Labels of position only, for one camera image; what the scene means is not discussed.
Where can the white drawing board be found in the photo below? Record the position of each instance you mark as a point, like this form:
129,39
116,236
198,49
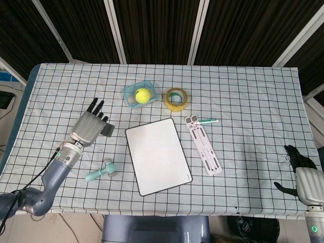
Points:
159,152

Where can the dark folding screen white frame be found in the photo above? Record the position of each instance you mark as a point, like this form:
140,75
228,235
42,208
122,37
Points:
157,30

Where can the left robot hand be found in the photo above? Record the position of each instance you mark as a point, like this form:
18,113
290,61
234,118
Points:
86,129

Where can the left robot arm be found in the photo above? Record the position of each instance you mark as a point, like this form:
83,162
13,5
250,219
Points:
54,177

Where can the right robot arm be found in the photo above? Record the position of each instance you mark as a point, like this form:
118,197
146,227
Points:
315,225

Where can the teal toy hammer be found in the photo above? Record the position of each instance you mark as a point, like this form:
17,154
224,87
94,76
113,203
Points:
110,168

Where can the yellow packing tape roll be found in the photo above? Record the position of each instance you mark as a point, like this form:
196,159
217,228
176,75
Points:
174,106

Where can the white folding laptop stand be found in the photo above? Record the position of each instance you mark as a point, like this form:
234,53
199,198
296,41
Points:
205,149

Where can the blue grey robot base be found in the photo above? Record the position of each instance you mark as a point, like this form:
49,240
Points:
154,227

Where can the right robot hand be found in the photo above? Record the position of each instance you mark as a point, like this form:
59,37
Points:
308,184

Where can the black bag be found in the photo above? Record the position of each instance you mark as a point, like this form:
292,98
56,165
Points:
253,227

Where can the green white marker pen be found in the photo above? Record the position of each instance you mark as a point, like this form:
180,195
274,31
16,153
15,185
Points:
208,121

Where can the clear container blue lid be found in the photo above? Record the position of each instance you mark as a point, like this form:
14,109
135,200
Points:
129,91

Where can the black eraser block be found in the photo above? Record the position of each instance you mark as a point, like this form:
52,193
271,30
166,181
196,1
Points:
109,130

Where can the black grid checked tablecloth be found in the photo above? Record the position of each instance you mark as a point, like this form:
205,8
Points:
240,126

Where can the yellow tennis ball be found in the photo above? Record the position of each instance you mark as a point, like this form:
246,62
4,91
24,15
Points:
142,95

